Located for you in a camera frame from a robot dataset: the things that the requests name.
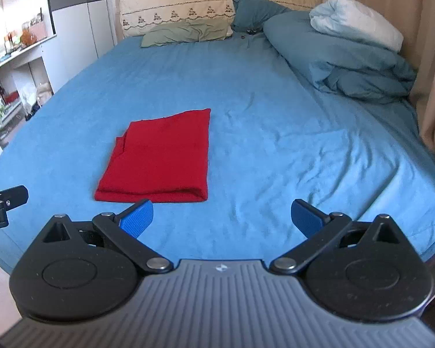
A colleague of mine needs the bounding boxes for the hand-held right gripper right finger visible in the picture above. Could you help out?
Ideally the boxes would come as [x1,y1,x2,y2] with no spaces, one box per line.
[270,199,407,275]

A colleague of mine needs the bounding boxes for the red knit sweater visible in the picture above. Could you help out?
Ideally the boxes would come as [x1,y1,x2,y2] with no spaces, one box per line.
[94,108,211,204]

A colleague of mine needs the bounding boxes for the green pillow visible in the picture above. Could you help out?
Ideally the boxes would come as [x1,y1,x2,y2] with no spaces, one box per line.
[141,19,233,48]

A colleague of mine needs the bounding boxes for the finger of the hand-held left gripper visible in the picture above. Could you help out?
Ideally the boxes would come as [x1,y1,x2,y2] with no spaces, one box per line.
[0,185,30,210]

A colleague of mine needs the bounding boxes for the cream embroidered cover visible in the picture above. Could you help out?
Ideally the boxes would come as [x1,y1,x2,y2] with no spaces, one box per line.
[120,0,237,30]

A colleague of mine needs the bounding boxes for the white bag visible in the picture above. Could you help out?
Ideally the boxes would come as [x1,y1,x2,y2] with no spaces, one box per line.
[36,81,54,106]

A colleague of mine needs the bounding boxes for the white light-blue blanket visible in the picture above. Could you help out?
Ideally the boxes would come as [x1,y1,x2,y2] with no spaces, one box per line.
[309,0,404,52]

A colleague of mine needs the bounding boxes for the teal duvet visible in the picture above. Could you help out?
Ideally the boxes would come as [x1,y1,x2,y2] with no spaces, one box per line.
[263,10,418,106]

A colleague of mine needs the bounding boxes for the teal pillow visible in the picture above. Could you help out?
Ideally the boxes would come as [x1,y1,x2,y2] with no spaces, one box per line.
[231,0,293,34]

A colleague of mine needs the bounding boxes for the beige curtain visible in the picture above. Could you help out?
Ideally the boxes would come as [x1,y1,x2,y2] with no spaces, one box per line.
[326,0,435,179]

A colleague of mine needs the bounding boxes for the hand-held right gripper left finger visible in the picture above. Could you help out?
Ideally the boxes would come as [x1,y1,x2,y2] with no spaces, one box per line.
[36,199,174,274]

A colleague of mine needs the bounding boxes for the white shelf unit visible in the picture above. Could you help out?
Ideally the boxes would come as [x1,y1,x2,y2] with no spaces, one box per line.
[0,33,57,161]

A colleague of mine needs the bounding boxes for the white and grey wardrobe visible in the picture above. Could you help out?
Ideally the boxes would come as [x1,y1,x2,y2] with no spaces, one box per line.
[45,0,117,59]

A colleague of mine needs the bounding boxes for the pink basket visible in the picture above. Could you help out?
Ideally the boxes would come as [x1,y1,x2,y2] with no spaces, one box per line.
[29,21,48,43]

